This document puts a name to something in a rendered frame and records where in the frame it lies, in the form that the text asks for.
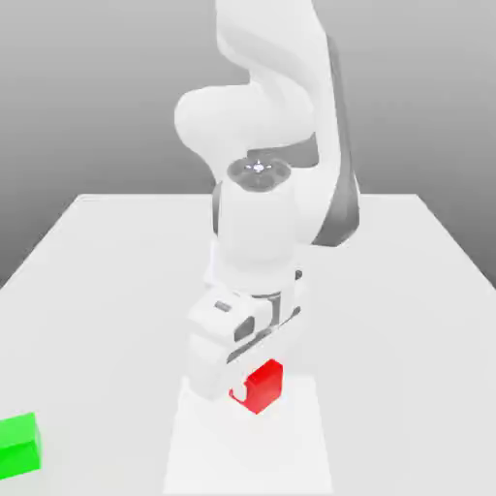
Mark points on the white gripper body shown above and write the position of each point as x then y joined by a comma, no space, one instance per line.
209,368

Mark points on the small green cube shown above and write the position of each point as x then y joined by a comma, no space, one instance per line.
19,445

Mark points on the small red cube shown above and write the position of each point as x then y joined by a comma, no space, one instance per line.
264,387

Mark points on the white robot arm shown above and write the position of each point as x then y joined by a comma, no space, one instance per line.
252,224

